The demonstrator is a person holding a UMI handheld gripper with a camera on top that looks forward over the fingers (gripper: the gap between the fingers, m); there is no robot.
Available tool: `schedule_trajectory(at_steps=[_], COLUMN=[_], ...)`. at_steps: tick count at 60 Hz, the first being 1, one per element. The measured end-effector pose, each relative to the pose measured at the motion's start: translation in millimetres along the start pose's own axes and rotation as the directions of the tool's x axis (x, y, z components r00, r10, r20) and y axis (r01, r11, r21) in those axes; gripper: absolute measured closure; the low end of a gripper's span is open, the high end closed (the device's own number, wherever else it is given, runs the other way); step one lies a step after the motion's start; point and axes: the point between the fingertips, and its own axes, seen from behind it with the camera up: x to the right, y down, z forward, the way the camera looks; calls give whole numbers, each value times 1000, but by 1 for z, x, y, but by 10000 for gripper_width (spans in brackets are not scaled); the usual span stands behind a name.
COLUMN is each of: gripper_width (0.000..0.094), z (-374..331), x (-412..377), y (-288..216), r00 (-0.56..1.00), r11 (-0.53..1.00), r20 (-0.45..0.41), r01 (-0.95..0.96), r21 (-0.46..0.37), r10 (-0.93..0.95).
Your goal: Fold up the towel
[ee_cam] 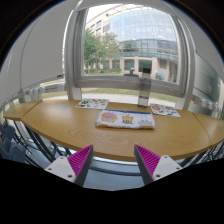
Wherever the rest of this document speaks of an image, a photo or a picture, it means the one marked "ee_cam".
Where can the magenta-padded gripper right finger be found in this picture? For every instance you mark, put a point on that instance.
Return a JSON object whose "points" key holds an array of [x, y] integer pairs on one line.
{"points": [[163, 166]]}

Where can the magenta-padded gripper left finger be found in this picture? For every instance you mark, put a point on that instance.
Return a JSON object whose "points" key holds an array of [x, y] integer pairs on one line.
{"points": [[63, 167]]}

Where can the white towel with cartoon print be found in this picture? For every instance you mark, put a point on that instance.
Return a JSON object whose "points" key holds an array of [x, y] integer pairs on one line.
{"points": [[125, 119]]}

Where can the sticker sheet with red circle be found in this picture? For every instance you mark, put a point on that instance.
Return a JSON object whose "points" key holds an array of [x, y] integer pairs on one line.
{"points": [[164, 110]]}

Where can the grey-blue chair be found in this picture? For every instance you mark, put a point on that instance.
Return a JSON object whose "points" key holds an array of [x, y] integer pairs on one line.
{"points": [[10, 146]]}

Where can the sticker sheet with mittens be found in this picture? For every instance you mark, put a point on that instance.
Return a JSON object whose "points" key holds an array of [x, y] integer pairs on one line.
{"points": [[92, 104]]}

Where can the clear grey drink bottle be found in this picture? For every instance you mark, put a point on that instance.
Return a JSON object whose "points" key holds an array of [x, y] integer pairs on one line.
{"points": [[144, 88]]}

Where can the green tree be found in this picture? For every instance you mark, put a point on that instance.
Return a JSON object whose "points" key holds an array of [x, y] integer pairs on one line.
{"points": [[96, 48]]}

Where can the glass office building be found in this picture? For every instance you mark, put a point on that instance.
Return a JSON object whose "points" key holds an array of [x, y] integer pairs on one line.
{"points": [[146, 36]]}

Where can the grey window frame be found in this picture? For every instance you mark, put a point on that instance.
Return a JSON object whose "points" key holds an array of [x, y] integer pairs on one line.
{"points": [[110, 81]]}

